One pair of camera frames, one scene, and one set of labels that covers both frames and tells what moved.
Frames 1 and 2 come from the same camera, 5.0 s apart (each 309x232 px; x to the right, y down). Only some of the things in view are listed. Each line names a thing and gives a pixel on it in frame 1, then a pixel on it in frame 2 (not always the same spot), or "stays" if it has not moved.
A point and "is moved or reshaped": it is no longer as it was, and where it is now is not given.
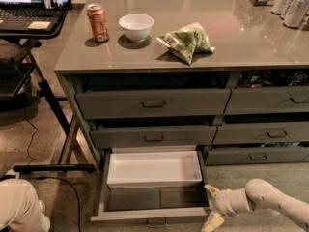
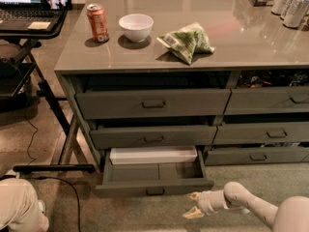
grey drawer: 154,205 is moved or reshaped
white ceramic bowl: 137,27 stays
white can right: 294,10 stays
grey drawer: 153,136 stays
